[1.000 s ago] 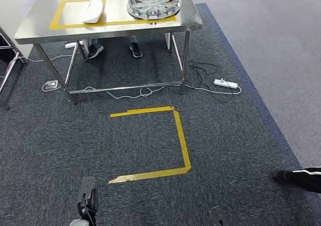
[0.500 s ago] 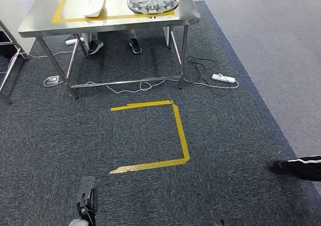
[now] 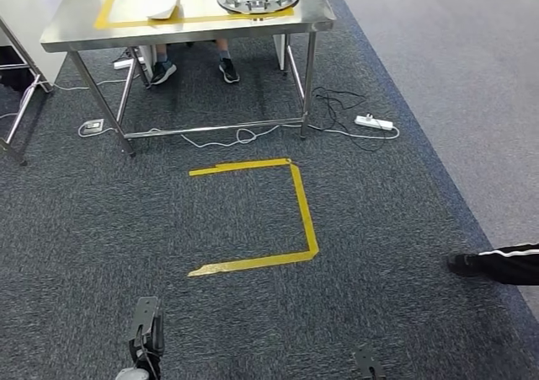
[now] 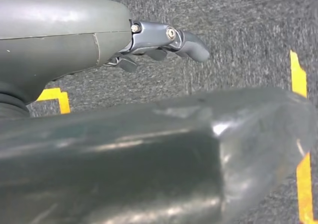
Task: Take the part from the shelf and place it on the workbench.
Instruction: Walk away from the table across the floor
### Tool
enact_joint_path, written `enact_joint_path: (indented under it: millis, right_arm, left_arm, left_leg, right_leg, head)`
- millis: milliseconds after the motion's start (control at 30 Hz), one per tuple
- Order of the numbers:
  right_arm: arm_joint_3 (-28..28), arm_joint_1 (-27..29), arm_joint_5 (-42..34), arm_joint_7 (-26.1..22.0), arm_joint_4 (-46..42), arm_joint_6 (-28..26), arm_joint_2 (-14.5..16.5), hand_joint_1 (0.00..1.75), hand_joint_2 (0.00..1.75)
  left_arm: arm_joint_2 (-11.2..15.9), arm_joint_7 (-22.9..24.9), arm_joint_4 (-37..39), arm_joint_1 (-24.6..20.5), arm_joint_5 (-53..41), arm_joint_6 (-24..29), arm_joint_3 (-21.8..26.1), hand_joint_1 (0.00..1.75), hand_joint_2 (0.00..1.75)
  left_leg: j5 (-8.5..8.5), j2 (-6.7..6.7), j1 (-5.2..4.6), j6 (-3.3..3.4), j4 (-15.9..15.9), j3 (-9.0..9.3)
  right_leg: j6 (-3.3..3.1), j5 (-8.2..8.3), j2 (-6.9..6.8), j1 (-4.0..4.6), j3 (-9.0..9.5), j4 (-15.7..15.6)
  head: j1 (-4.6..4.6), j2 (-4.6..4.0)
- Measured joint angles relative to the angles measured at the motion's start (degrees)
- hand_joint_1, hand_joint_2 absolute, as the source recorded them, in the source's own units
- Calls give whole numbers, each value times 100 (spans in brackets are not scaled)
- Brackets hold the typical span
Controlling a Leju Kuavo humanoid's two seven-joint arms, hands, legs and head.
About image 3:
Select thin black cable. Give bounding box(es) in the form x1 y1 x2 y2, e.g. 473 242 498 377
311 86 386 153

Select black bag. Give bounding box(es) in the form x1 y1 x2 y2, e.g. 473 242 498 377
0 45 37 91

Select white cable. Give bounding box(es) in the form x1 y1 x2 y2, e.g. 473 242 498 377
0 78 127 122
78 123 304 148
307 123 400 142

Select white partition panel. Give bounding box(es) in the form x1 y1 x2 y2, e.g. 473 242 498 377
0 0 81 85

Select steel workbench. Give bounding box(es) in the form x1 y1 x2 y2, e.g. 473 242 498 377
39 0 336 158

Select white power strip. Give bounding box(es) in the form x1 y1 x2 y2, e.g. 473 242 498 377
112 56 144 71
354 114 394 131

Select person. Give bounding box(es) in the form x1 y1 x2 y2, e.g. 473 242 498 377
447 243 539 286
149 40 241 87

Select steel table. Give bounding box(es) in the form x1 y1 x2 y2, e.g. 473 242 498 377
0 14 55 167

